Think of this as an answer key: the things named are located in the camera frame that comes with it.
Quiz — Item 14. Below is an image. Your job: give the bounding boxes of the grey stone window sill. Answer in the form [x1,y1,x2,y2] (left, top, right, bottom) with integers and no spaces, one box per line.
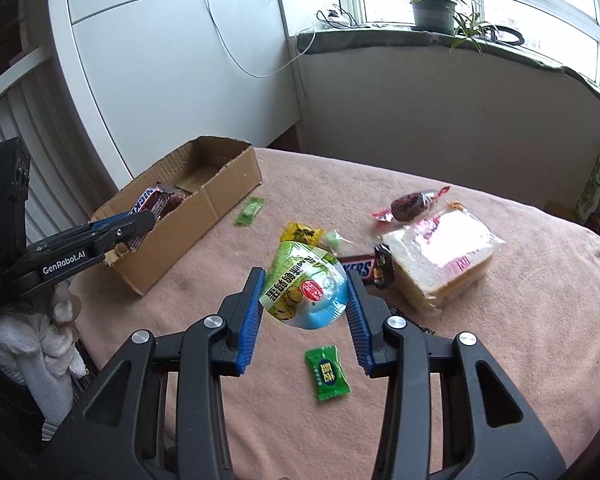
[296,24,600,109]

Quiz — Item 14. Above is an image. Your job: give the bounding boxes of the white cable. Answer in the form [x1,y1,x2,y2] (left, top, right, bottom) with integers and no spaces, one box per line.
[205,0,322,79]

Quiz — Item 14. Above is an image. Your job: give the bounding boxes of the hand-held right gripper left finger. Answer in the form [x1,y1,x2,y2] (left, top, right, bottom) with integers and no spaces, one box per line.
[42,266,268,480]

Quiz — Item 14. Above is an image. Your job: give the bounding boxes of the green lidded jelly cup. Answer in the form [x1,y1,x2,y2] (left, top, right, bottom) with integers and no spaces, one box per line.
[258,241,352,330]

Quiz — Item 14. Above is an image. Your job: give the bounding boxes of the white cabinet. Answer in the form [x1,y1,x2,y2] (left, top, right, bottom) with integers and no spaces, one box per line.
[47,0,303,192]

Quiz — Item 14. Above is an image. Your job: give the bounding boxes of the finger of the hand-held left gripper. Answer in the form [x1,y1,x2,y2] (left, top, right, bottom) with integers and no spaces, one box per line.
[89,212,137,233]
[100,210,159,257]

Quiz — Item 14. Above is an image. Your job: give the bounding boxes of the small dark candy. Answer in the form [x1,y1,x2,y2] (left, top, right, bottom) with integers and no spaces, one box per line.
[372,243,397,292]

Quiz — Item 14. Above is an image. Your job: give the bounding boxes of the small light green candy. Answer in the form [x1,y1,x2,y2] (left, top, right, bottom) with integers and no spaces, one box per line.
[234,196,266,227]

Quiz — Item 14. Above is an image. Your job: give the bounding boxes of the red dark snack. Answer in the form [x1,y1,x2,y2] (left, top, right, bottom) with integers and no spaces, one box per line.
[371,186,452,223]

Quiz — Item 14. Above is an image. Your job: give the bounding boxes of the potted spider plant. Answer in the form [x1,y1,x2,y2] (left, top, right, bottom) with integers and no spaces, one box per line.
[387,0,511,56]

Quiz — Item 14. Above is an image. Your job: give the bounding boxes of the bright green candy packet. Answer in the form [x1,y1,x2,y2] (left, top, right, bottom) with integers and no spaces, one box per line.
[304,345,353,402]

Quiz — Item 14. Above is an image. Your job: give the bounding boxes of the pale green candy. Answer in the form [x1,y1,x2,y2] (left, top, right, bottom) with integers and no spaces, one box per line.
[322,230,352,254]

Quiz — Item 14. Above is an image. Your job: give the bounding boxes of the chargers with black cables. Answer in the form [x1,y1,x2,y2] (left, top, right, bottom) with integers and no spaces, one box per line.
[316,4,362,29]

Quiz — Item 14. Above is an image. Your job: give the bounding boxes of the yellow candy packet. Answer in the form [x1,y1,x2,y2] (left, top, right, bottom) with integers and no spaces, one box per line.
[280,222,326,247]

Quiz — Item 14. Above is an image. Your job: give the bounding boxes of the black ring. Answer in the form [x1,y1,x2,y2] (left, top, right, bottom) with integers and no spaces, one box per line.
[480,22,526,47]

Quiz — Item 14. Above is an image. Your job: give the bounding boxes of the bagged sliced bread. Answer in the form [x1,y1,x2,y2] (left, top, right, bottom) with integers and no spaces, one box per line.
[381,202,507,317]

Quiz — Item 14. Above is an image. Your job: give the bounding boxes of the green printed box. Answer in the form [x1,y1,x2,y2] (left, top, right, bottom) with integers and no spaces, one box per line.
[576,152,600,224]

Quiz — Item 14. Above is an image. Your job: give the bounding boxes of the person's left hand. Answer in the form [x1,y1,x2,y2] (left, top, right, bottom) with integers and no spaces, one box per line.
[0,282,88,413]

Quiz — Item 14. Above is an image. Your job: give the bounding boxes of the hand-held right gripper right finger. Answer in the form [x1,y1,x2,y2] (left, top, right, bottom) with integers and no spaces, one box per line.
[345,272,568,480]

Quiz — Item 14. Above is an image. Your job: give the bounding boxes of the brown cardboard box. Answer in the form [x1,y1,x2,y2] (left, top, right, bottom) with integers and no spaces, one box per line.
[90,135,263,297]

